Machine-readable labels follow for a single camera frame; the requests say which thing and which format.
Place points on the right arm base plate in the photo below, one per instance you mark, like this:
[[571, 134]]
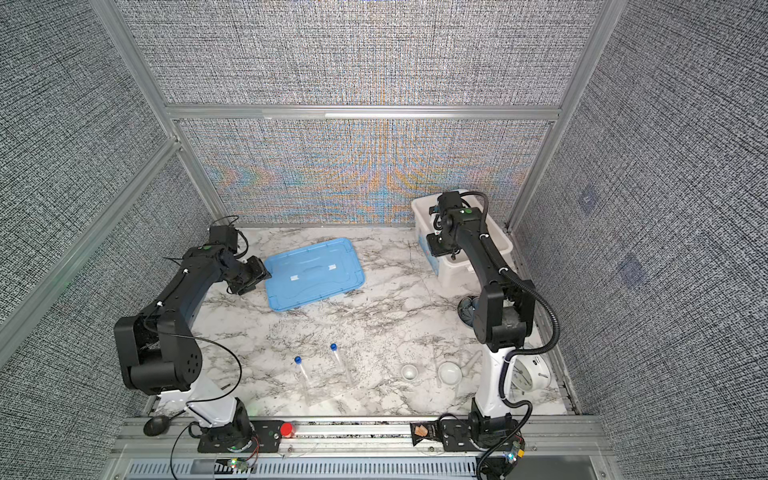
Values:
[[456, 436]]

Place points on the dark patterned ceramic bowl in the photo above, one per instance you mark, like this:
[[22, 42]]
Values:
[[466, 310]]

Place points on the small white round dish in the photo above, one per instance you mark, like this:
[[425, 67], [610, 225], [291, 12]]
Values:
[[409, 372]]

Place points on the blue plastic bin lid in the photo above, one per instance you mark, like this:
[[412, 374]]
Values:
[[313, 273]]

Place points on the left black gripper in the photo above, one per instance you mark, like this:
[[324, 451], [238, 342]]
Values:
[[260, 272]]

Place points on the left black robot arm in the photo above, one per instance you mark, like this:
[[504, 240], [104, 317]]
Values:
[[157, 351]]

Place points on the blue capped test tube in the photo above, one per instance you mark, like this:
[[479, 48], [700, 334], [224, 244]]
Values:
[[341, 363], [301, 373]]

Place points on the brown tag on rail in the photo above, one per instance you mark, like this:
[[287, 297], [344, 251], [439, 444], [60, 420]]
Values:
[[424, 431]]

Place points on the black round microphone puck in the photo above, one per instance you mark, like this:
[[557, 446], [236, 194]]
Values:
[[157, 425]]

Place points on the white mortar bowl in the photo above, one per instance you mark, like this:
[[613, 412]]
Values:
[[450, 374]]

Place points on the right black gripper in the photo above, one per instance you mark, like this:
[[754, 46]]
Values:
[[435, 250]]

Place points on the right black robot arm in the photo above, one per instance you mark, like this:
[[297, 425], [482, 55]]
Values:
[[509, 317]]

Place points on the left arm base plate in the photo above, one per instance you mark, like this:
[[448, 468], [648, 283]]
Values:
[[263, 435]]

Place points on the red emergency stop button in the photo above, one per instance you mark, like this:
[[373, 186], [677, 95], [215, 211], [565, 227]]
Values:
[[287, 430]]

